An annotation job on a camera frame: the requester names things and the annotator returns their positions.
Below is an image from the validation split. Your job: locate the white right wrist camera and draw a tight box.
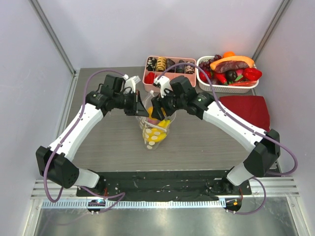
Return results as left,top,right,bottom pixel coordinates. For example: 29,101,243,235
153,76,172,98

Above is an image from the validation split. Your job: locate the pink dragon fruit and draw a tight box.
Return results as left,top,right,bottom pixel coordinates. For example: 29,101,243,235
236,69,243,78

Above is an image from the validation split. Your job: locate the red apple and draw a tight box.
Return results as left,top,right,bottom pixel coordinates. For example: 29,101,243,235
199,70,212,84

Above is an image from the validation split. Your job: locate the small orange tangerine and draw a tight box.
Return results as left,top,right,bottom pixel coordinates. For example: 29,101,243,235
222,51,235,58

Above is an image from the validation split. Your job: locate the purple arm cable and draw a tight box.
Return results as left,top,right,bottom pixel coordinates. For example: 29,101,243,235
43,69,126,226
157,62,298,216

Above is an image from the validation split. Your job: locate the dark grapes bunch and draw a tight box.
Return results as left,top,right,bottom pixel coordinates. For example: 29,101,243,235
198,54,222,71

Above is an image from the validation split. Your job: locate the purple red onion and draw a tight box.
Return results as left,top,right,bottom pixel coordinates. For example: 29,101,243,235
147,118,160,125

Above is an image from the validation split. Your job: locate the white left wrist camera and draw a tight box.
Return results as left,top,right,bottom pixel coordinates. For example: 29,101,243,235
123,74,141,93

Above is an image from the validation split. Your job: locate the purple sweet potato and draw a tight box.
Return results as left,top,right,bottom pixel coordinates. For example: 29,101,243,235
213,60,249,73

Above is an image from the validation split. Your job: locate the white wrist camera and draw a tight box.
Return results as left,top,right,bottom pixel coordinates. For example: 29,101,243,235
153,76,172,98
123,74,141,93

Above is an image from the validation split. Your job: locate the yellow banana bunch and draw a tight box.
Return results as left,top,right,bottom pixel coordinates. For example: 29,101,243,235
141,119,171,149

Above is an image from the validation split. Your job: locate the red chili pepper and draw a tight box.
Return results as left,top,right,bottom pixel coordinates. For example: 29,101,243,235
214,71,228,86

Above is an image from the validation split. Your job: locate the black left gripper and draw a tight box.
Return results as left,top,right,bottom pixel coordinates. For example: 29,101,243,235
113,89,149,117

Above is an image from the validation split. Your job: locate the clear polka dot zip bag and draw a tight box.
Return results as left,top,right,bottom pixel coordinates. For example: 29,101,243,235
136,90,176,150

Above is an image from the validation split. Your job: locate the orange papaya slice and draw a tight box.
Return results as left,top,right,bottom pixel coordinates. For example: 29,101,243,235
210,56,254,70

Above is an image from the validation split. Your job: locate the red cloth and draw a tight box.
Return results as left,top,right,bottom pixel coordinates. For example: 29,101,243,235
220,95,270,131

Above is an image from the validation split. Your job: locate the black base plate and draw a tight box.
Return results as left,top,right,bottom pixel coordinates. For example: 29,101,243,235
76,168,252,202

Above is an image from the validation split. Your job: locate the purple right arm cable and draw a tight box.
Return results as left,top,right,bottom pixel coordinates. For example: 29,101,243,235
157,62,298,216

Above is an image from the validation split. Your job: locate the orange fruit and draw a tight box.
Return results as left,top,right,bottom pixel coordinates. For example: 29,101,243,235
147,107,167,118

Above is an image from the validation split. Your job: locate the dark plum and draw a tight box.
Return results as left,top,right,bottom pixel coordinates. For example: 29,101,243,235
225,70,237,83

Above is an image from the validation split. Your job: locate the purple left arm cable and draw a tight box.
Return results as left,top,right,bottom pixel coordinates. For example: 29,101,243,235
43,69,126,226

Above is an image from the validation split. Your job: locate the white fruit basket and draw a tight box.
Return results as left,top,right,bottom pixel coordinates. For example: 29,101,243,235
196,55,259,94

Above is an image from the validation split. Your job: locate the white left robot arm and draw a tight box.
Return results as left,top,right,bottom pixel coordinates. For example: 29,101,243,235
35,75,149,196

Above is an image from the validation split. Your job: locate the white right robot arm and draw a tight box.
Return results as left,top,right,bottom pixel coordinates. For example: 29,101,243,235
151,76,280,194

